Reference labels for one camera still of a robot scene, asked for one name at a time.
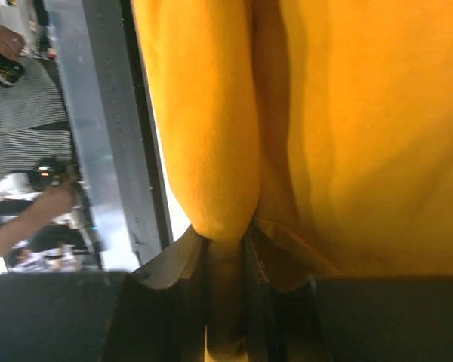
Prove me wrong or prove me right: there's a person's bare forearm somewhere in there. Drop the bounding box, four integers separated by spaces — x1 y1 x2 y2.
0 181 76 257

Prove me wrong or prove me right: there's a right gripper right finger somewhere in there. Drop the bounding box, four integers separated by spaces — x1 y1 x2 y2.
244 226 453 361

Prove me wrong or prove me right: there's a striped shirt person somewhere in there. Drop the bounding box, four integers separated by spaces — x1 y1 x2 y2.
0 58 74 179

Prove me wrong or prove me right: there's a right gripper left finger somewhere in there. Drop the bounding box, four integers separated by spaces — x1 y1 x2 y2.
0 229 205 361

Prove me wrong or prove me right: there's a person's bare hand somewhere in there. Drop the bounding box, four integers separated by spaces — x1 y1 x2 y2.
0 25 25 60

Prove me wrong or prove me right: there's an orange t shirt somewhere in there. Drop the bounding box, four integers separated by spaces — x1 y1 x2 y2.
134 1 453 275

